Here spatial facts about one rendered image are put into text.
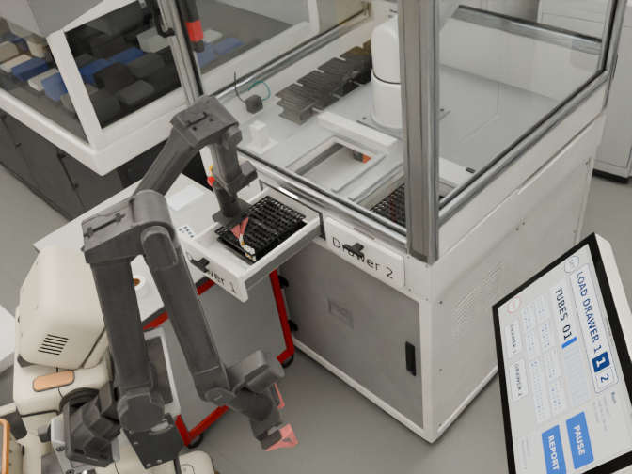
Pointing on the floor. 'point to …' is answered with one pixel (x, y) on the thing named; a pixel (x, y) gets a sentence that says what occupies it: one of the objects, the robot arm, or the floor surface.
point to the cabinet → (423, 313)
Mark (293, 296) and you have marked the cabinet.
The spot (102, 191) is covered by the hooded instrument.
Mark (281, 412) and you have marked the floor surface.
